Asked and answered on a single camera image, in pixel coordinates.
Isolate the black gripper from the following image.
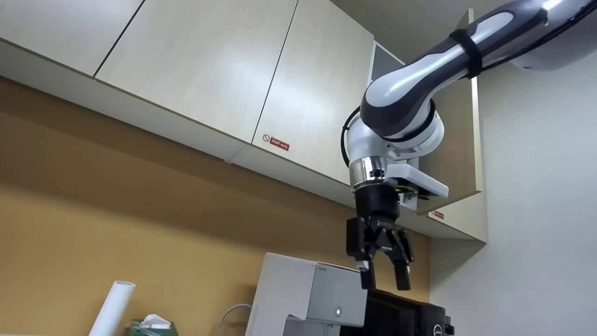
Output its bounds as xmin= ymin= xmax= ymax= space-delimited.
xmin=344 ymin=182 xmax=412 ymax=291

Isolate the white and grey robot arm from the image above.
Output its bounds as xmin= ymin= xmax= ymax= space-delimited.
xmin=339 ymin=0 xmax=597 ymax=291

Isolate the beige cabinet door with sticker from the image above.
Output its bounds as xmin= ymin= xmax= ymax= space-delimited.
xmin=253 ymin=0 xmax=372 ymax=182

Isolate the black coffee machine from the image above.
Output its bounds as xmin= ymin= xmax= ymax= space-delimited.
xmin=339 ymin=289 xmax=455 ymax=336

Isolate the clear curved tube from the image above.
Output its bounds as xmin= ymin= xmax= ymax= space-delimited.
xmin=210 ymin=302 xmax=251 ymax=336

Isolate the green tissue box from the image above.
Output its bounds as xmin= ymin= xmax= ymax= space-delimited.
xmin=126 ymin=313 xmax=178 ymax=336

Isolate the white paper roll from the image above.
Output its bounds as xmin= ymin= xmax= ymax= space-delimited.
xmin=89 ymin=279 xmax=135 ymax=336

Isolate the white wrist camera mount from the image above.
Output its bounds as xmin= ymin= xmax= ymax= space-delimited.
xmin=385 ymin=160 xmax=449 ymax=199

